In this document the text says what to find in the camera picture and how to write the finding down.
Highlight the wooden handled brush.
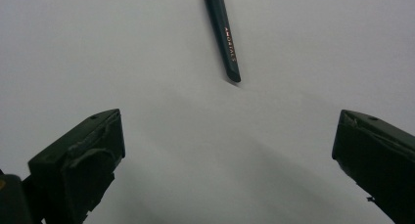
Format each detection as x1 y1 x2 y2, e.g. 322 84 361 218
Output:
202 0 243 84

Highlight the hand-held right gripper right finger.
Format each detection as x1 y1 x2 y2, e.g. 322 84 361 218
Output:
331 109 415 224

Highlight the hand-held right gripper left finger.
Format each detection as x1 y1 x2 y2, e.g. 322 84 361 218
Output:
27 108 126 224

